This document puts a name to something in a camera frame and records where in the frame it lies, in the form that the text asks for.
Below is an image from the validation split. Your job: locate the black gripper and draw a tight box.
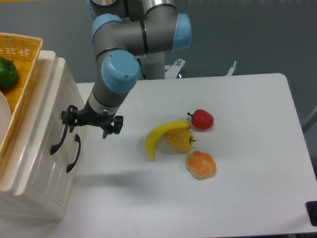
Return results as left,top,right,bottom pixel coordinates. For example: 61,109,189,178
61,104,123,139

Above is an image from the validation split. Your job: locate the white drawer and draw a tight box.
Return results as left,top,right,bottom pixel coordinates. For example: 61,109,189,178
50,102,87,207
32,58,84,195

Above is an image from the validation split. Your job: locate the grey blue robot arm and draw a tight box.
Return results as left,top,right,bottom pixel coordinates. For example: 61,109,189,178
61,0,192,137

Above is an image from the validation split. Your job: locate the white drawer cabinet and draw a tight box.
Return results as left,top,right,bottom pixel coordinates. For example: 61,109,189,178
0,50,90,222

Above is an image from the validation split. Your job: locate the yellow banana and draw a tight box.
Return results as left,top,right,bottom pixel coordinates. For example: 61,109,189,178
145,120,191,161

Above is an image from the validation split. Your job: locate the white plate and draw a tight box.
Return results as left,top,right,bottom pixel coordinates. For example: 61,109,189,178
0,92,11,143

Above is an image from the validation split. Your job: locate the yellow bell pepper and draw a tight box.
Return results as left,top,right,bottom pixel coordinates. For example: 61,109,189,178
166,128,196,152

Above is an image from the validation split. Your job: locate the green bell pepper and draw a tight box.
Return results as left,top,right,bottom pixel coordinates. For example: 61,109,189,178
0,57,19,91

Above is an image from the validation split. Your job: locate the yellow woven basket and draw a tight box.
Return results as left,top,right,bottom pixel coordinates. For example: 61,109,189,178
0,32,43,157

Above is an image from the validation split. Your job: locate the red bell pepper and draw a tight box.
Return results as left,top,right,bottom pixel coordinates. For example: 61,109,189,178
187,109,214,131

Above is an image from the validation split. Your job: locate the orange bread roll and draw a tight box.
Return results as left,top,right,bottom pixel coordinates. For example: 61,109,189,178
185,151,216,180

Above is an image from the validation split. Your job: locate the black corner object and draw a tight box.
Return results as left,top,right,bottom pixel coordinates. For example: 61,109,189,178
306,201,317,227

